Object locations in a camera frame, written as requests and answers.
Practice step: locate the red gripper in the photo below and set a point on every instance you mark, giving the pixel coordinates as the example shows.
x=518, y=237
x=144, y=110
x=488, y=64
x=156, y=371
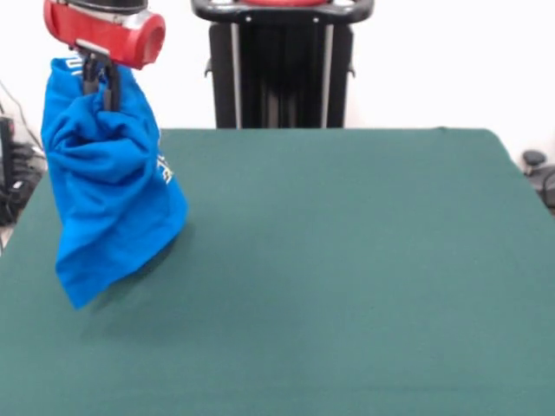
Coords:
x=126, y=39

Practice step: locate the blue printed shirt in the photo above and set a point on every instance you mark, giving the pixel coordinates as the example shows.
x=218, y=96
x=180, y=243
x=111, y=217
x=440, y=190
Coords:
x=108, y=195

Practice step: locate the black box device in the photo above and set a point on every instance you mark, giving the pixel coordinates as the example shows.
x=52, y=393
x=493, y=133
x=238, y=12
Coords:
x=6, y=147

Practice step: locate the dark green table cloth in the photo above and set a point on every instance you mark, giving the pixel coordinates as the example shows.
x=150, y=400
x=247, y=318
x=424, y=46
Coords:
x=325, y=281

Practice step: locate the black office chair base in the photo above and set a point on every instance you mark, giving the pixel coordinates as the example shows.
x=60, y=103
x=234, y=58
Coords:
x=542, y=173

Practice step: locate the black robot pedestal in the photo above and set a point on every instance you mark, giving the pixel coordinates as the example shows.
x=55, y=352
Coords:
x=282, y=65

